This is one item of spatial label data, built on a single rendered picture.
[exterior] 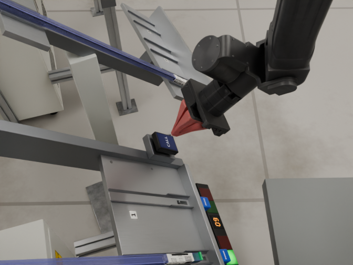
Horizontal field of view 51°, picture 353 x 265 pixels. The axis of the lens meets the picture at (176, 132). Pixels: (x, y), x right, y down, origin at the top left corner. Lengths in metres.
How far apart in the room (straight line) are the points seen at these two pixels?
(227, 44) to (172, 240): 0.34
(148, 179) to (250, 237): 0.86
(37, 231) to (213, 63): 0.54
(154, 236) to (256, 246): 0.90
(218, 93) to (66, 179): 1.11
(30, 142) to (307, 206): 0.62
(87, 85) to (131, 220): 0.38
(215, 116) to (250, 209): 0.93
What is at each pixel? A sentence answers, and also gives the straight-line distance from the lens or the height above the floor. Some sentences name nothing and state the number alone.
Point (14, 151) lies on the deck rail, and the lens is 0.61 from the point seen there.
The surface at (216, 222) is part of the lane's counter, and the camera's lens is 0.79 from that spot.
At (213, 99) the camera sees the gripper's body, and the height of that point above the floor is 0.92.
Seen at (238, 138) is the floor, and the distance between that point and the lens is 1.68.
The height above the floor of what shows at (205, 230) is 0.73.
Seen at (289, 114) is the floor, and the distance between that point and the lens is 1.81.
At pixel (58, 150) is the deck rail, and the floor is 0.89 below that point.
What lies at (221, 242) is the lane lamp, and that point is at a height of 0.66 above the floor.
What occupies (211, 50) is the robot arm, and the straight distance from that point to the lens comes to 0.55.
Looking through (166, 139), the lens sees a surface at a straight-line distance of 0.71.
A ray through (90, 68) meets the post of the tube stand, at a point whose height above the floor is 0.80.
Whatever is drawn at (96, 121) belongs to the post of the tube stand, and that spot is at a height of 0.61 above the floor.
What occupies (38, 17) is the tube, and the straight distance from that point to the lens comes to 0.63.
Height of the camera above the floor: 1.40
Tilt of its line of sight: 56 degrees down
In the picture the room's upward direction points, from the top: straight up
